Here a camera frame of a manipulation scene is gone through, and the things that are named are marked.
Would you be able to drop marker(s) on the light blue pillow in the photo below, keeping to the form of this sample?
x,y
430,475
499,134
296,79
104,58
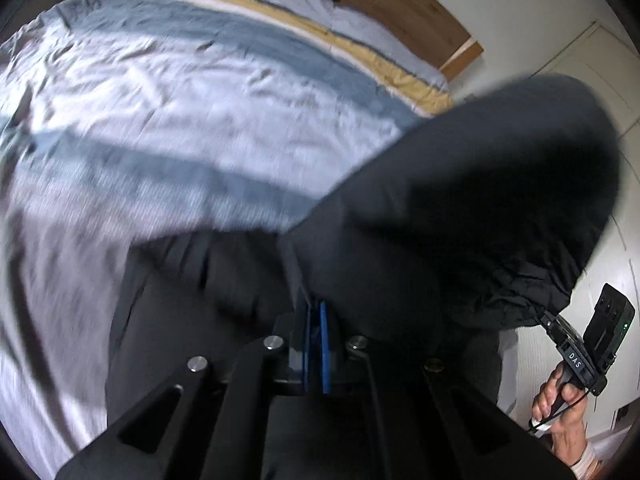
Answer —
x,y
360,27

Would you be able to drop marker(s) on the wooden headboard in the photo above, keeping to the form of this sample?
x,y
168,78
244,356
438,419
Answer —
x,y
426,28

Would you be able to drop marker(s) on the black puffer coat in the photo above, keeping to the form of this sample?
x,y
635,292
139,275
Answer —
x,y
464,228

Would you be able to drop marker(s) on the black camera box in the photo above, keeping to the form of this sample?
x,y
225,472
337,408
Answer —
x,y
611,320

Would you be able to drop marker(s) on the person's right hand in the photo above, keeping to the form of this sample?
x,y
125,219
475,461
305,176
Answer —
x,y
568,431

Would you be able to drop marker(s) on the striped duvet cover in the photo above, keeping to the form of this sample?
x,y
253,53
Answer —
x,y
125,119

